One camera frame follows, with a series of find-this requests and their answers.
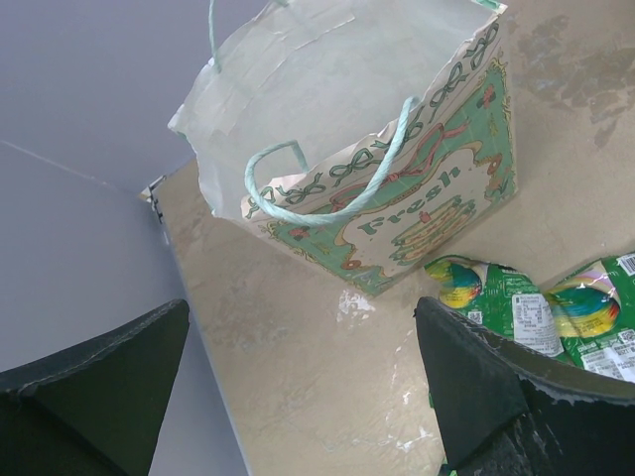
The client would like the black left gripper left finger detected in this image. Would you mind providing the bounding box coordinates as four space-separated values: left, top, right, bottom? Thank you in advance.
1 299 190 475

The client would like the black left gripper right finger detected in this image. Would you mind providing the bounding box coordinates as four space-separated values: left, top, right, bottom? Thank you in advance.
415 297 634 476

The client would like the green cake paper bag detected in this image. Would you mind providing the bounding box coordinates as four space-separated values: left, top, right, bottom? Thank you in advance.
169 1 517 296

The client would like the green Fox's back-side packet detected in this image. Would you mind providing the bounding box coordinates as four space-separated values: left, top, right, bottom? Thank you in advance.
425 255 567 362

